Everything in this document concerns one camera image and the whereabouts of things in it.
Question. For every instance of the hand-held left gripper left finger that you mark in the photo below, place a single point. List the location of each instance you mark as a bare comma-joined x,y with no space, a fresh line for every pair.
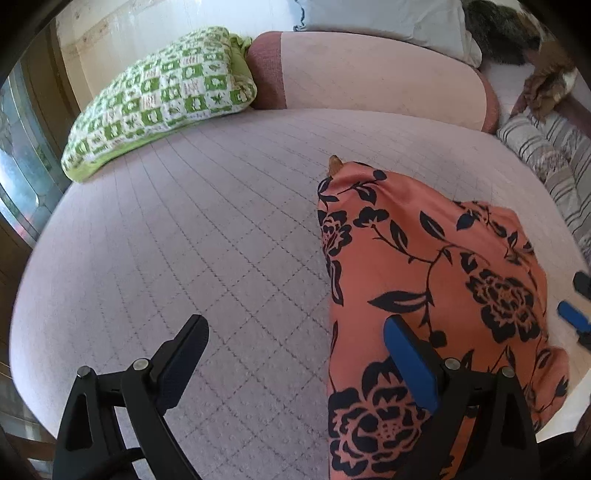
181,362

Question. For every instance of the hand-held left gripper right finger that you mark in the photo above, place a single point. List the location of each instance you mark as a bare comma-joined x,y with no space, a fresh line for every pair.
411,362

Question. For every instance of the pink bolster cushion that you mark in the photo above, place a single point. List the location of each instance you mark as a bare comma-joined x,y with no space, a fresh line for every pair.
369,74

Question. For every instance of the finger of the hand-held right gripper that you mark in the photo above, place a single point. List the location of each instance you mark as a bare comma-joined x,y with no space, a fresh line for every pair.
575,314
582,282

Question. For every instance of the orange black floral garment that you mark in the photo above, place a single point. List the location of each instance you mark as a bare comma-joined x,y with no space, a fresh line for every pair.
415,258

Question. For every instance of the calico cat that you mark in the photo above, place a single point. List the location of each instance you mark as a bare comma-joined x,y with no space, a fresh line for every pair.
503,32

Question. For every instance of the striped grey pillow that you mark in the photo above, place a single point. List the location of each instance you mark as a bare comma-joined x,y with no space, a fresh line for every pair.
549,152

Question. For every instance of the green white checkered pillow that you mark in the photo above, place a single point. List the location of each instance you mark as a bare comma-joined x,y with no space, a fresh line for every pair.
157,106

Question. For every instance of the pink quilted bed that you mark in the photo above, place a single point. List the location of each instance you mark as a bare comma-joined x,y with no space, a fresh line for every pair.
184,230

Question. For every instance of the glass window pane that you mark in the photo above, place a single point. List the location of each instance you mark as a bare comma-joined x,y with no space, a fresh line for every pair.
23,152

